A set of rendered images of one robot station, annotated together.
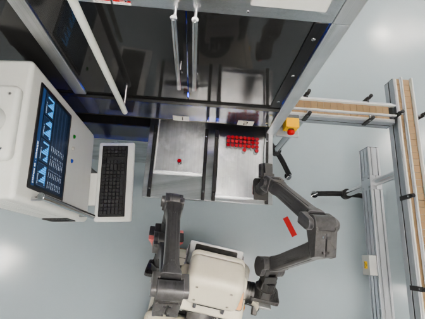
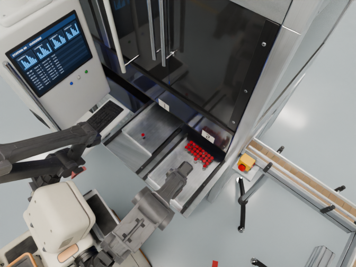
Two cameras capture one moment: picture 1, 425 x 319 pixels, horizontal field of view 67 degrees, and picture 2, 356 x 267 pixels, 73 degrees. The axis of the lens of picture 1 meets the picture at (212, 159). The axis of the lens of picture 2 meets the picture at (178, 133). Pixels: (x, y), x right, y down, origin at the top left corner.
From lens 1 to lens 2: 0.65 m
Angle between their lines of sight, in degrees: 22
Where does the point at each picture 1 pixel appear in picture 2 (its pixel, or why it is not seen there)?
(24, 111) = (42, 10)
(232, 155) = (185, 158)
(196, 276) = (41, 192)
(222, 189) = (157, 177)
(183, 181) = (134, 152)
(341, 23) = (291, 28)
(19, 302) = not seen: hidden behind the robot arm
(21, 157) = (14, 31)
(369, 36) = not seen: outside the picture
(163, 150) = (140, 123)
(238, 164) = not seen: hidden behind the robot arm
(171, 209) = (72, 128)
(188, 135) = (165, 125)
